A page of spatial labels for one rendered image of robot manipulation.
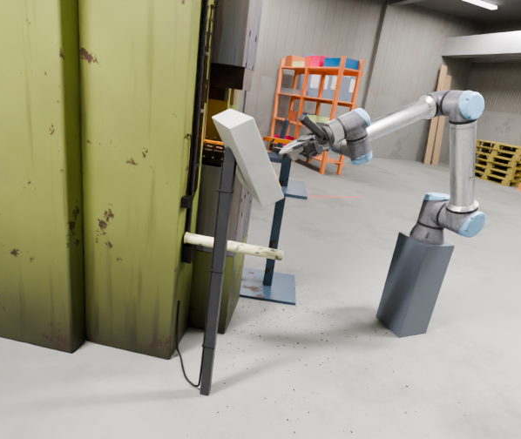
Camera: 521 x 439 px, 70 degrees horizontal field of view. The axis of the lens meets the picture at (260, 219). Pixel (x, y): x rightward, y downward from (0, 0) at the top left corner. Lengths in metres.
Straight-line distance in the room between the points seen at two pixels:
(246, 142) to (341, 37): 8.67
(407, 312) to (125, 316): 1.56
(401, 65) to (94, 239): 9.76
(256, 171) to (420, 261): 1.34
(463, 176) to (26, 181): 1.95
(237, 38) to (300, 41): 7.47
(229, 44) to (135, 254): 0.99
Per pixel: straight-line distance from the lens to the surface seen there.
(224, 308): 2.05
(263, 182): 1.18
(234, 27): 1.74
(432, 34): 11.44
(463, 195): 2.09
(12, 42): 1.72
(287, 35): 9.05
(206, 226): 1.87
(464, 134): 1.97
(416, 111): 1.92
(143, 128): 1.57
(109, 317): 1.96
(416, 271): 2.30
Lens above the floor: 1.28
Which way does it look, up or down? 19 degrees down
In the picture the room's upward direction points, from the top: 8 degrees clockwise
